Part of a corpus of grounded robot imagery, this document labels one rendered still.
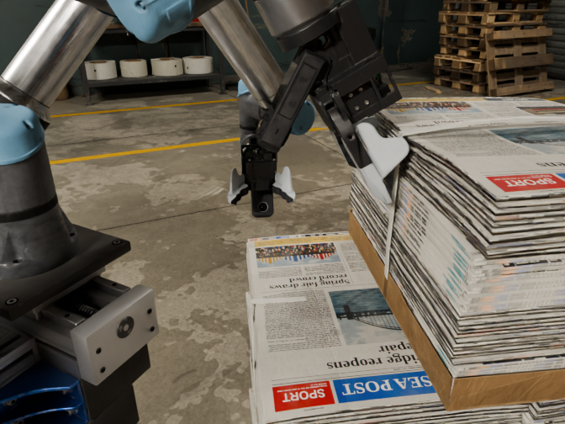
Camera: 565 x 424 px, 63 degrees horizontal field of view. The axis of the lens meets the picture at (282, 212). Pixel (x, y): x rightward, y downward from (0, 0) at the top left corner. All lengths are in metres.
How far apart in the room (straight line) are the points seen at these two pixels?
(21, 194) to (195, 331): 1.26
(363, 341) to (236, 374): 1.17
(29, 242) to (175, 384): 1.04
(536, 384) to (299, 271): 0.34
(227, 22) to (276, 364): 0.57
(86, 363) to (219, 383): 0.99
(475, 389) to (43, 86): 0.76
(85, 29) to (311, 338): 0.62
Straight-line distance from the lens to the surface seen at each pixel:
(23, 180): 0.75
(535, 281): 0.45
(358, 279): 0.68
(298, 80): 0.49
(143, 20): 0.43
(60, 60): 0.89
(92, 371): 0.75
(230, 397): 1.65
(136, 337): 0.79
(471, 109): 0.68
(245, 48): 0.87
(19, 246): 0.78
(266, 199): 0.97
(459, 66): 7.09
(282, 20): 0.48
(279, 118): 0.50
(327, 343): 0.57
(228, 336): 1.87
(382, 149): 0.51
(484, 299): 0.44
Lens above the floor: 1.20
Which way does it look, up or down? 25 degrees down
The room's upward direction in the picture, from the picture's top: straight up
